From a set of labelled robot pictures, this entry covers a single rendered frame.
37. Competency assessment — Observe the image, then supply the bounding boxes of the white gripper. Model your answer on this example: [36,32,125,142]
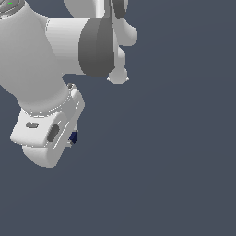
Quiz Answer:
[9,88,86,169]

